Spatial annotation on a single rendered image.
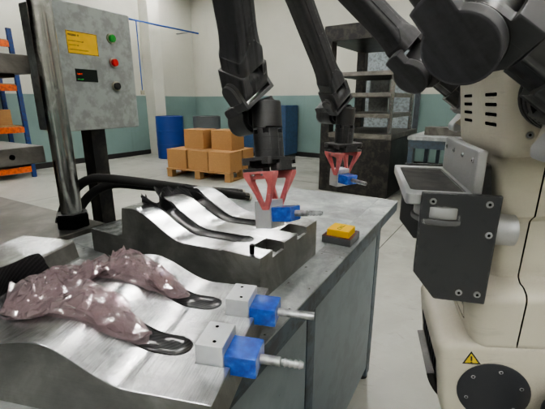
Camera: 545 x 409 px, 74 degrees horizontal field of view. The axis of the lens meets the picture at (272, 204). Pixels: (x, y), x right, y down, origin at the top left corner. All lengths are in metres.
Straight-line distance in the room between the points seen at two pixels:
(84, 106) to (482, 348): 1.30
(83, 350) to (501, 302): 0.57
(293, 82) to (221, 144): 3.00
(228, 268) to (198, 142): 5.28
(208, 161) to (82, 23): 4.33
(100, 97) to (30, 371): 1.07
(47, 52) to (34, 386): 0.91
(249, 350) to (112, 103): 1.17
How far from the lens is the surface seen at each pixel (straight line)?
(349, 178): 1.13
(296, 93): 8.17
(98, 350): 0.52
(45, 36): 1.24
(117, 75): 1.52
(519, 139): 0.55
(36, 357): 0.53
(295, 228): 0.85
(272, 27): 8.64
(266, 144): 0.68
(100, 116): 1.46
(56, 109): 1.23
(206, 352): 0.48
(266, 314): 0.56
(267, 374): 0.78
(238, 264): 0.70
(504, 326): 0.67
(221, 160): 5.51
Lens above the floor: 1.16
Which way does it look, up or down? 16 degrees down
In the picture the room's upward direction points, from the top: straight up
